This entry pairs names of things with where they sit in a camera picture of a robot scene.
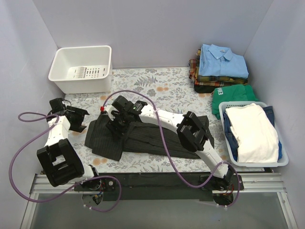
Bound plaid folded shirt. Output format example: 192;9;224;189
189;50;248;87

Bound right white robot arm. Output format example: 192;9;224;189
100;95;233;190

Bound purple cable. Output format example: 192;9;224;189
9;112;122;213
103;90;241;208

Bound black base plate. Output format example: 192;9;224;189
74;171;244;205

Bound white garment in basket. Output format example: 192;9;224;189
225;103;280;163

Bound aluminium rail frame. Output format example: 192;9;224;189
30;173;298;229

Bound light blue folded shirt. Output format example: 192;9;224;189
199;44;249;79

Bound white plastic bin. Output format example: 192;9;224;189
48;45;112;94

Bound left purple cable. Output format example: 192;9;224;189
9;112;122;213

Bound green folded shirt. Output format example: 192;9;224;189
212;84;259;120

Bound floral table mat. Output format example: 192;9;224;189
65;67;229;173

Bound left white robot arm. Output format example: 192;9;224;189
37;98;102;191

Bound black pinstriped long sleeve shirt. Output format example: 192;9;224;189
84;115;214;161

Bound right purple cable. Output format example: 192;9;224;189
103;90;241;208

